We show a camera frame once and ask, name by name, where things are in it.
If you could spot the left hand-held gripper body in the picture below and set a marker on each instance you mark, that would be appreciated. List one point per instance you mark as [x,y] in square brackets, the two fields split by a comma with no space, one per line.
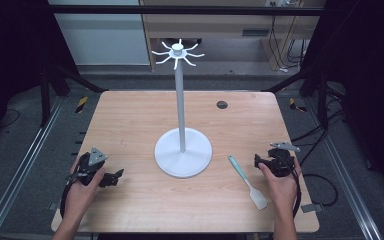
[86,166]

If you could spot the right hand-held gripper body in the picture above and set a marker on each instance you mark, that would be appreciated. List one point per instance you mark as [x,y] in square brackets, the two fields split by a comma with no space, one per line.
[281,165]

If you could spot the person's right hand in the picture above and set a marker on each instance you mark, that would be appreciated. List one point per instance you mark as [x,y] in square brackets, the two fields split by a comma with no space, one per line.
[283,191]

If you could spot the person's left hand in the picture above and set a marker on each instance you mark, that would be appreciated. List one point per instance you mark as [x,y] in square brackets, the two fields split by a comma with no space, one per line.
[80,200]

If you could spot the yellow black tape marker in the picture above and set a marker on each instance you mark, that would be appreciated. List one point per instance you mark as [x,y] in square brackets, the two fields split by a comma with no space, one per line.
[295,105]
[81,104]

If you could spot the dark round table grommet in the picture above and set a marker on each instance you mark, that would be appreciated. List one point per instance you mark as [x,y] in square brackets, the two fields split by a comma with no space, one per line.
[222,104]

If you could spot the white hook stand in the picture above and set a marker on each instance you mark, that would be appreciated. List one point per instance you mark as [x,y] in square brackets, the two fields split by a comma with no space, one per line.
[180,100]

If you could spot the white cabinet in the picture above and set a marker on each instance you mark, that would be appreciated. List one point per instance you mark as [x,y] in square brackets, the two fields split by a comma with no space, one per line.
[103,40]

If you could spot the light wooden desk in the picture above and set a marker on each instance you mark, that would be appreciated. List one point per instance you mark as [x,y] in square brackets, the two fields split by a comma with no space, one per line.
[213,25]

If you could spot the grey metal table bracket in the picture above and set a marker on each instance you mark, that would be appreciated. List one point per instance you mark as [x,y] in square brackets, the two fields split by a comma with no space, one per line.
[312,208]
[53,206]

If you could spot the aluminium floor rail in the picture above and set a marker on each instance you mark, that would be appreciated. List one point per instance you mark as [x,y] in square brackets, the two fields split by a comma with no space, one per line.
[346,173]
[23,160]

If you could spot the black frame post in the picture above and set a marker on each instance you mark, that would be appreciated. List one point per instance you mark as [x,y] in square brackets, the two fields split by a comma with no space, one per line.
[322,103]
[45,100]

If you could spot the black diagonal frame strut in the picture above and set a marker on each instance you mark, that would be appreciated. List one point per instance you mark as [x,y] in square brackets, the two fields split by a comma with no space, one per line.
[290,81]
[80,81]

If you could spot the black horizontal frame bar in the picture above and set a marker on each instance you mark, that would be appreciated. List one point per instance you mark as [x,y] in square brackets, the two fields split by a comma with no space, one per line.
[180,10]

